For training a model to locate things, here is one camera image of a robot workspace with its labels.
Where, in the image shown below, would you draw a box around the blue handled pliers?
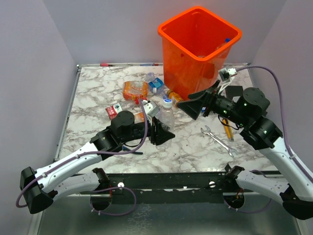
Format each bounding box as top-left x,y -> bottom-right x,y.
122,146 -> 143,155

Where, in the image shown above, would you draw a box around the silver wrench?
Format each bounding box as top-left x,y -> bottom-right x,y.
201,126 -> 238,157

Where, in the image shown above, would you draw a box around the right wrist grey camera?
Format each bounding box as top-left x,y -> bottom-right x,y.
219,67 -> 237,94

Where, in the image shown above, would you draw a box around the red marker pen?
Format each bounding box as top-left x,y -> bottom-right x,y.
100,63 -> 115,67

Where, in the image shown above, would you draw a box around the Pepsi bottle blue cap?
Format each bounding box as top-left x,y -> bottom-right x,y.
215,38 -> 231,50

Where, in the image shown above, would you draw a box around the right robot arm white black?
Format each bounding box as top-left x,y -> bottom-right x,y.
178,85 -> 313,220

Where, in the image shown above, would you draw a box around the black flat box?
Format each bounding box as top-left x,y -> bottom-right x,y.
225,86 -> 244,100

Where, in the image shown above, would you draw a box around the light blue label bottle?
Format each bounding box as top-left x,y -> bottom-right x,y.
145,72 -> 164,94

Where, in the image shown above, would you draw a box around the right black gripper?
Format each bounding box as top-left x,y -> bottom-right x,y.
177,79 -> 249,127

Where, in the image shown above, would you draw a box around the orange plastic bin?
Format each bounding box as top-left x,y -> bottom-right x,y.
157,6 -> 242,100

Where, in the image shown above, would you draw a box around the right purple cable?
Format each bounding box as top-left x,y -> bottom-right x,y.
224,65 -> 313,213

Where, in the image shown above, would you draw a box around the red white label bottle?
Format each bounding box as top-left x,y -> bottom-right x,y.
105,100 -> 135,120

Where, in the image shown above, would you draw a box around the blue red pen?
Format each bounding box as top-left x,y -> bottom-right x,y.
140,63 -> 159,67

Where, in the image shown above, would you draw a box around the clear water bottle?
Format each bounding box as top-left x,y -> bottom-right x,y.
155,98 -> 176,150

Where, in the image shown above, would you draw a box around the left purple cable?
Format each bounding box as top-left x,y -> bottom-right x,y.
16,100 -> 149,216

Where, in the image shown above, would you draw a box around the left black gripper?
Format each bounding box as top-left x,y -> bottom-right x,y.
121,115 -> 176,145

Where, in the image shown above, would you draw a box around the purple cable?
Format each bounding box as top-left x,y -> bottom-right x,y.
16,100 -> 149,216
224,65 -> 313,213

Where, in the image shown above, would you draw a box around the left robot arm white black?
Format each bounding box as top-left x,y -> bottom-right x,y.
18,111 -> 175,214

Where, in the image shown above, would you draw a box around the orange juice small bottle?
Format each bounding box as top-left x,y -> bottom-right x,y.
166,90 -> 184,107

